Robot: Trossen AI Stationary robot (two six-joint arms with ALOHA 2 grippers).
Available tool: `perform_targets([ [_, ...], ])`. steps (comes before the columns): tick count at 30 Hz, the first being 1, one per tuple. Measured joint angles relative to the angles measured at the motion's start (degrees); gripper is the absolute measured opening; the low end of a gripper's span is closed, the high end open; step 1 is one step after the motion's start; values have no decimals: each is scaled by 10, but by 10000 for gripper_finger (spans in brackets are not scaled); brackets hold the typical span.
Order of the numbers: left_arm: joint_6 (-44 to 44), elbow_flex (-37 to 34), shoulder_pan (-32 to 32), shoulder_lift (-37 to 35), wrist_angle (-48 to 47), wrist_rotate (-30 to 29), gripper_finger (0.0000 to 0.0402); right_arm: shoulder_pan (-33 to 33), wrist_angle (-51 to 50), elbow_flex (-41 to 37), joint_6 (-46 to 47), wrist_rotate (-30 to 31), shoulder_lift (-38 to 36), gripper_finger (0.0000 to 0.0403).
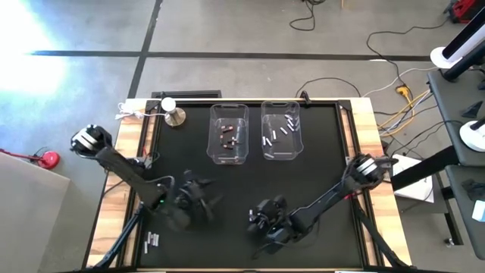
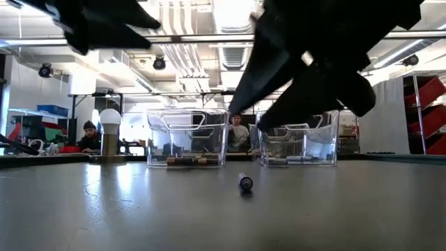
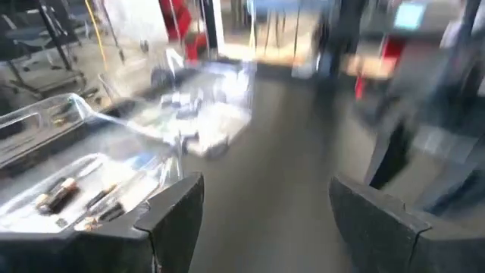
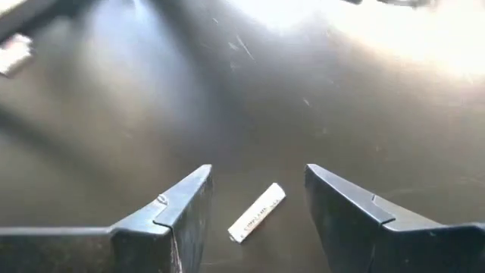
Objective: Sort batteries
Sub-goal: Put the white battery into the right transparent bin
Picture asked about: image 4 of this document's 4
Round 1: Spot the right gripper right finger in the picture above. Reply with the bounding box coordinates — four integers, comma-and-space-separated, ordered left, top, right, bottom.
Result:
305, 163, 485, 273

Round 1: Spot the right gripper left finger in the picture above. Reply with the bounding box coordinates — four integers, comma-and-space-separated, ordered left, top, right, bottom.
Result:
0, 164, 213, 273

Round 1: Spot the white battery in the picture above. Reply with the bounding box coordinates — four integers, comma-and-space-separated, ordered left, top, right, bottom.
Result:
227, 182, 287, 244

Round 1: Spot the black table mat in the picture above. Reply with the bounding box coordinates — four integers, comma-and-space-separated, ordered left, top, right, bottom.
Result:
0, 0, 485, 273

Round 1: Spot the white paper tag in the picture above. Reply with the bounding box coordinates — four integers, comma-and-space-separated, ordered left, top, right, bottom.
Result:
0, 33, 34, 79

